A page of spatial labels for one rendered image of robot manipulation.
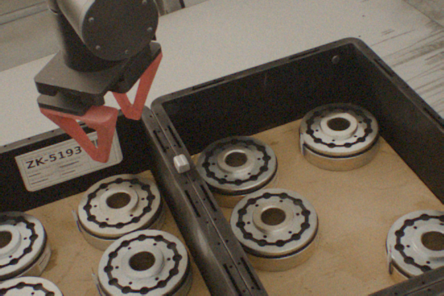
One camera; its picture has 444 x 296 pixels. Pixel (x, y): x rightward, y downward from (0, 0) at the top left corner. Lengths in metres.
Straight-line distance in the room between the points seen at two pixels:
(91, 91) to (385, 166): 0.49
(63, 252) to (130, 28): 0.46
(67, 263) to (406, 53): 0.76
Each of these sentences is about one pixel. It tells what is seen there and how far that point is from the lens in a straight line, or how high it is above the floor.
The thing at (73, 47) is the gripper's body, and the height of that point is 1.18.
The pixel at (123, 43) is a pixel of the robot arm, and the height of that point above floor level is 1.22.
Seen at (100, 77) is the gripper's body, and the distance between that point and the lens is 0.64.
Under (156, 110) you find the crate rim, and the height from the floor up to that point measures 0.93.
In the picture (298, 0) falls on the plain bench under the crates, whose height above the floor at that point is 0.70.
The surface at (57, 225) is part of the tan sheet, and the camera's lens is 0.99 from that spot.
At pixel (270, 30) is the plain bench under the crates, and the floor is 0.70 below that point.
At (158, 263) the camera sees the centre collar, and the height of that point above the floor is 0.87.
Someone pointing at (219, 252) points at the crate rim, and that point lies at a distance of 0.78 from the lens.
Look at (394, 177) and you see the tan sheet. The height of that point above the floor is 0.83.
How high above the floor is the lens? 1.52
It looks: 40 degrees down
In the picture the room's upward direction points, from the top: 7 degrees counter-clockwise
